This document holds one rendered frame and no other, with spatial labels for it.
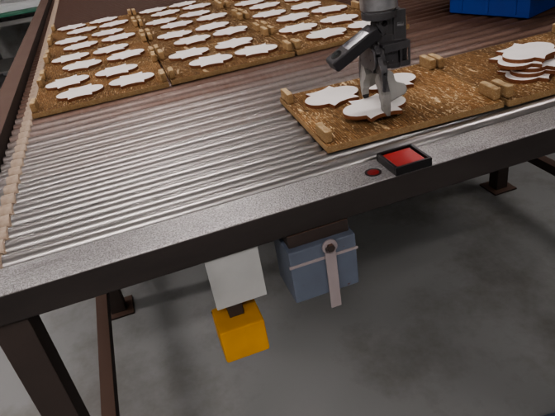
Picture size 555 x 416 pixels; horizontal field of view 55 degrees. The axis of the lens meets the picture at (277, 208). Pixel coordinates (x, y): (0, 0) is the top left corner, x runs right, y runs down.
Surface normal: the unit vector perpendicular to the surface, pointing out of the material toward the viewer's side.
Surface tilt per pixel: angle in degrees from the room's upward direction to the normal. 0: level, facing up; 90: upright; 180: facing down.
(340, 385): 0
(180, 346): 0
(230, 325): 0
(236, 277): 90
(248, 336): 90
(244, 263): 90
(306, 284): 90
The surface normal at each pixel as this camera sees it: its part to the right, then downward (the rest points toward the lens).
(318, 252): 0.32, 0.45
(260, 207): -0.15, -0.84
